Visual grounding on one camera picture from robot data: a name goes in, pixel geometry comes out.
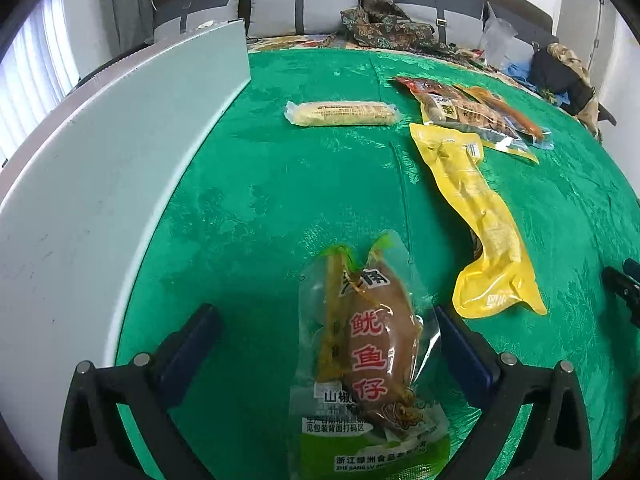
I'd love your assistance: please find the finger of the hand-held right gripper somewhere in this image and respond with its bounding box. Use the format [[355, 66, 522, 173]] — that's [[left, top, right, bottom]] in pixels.
[[601, 259, 640, 328]]

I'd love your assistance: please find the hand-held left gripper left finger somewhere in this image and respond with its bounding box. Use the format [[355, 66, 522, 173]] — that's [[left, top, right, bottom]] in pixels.
[[57, 302, 223, 480]]

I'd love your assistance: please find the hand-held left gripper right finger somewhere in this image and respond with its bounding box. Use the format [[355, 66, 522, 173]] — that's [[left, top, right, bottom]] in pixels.
[[432, 305, 593, 480]]

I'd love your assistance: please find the green clear snack packet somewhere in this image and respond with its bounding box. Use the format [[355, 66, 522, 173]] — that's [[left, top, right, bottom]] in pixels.
[[291, 230, 452, 480]]

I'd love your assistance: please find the plain yellow snack packet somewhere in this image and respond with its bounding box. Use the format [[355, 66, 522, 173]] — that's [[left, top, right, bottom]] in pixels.
[[409, 121, 549, 320]]

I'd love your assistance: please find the long white cardboard box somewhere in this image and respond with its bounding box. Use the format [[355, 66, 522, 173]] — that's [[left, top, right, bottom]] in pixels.
[[0, 19, 252, 413]]

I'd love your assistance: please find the red snack packet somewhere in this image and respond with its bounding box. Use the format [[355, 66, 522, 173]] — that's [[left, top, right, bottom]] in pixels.
[[390, 76, 451, 106]]

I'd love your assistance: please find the green patterned blanket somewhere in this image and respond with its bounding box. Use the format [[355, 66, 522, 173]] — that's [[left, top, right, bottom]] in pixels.
[[115, 47, 640, 480]]

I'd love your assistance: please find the orange sausage packet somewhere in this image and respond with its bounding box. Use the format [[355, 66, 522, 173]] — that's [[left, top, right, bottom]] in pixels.
[[467, 85, 555, 150]]

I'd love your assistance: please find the black bag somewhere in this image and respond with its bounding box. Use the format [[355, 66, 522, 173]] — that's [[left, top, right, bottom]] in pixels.
[[530, 50, 618, 126]]

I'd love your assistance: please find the yellow bordered tofu packet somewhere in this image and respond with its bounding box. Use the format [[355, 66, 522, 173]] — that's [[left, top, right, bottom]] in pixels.
[[417, 87, 541, 165]]

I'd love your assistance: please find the blue cloth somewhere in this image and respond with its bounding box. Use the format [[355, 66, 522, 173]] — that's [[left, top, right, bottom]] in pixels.
[[502, 60, 571, 106]]

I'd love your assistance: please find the pale yellow corn packet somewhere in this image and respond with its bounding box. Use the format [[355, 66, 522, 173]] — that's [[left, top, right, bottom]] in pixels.
[[284, 100, 402, 129]]

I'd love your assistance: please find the clear plastic bag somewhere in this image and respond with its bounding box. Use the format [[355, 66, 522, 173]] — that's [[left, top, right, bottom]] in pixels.
[[481, 16, 518, 68]]

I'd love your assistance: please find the white sheer curtain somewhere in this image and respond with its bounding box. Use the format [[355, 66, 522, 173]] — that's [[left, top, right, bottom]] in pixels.
[[0, 0, 81, 161]]

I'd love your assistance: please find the floral bedsheet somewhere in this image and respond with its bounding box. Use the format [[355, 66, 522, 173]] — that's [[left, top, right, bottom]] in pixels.
[[247, 32, 551, 96]]

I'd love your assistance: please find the dark floral patterned cloth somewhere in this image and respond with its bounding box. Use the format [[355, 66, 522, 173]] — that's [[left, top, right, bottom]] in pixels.
[[340, 0, 468, 58]]

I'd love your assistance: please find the grey curtain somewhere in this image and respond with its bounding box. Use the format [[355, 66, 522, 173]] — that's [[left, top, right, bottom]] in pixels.
[[110, 0, 153, 51]]

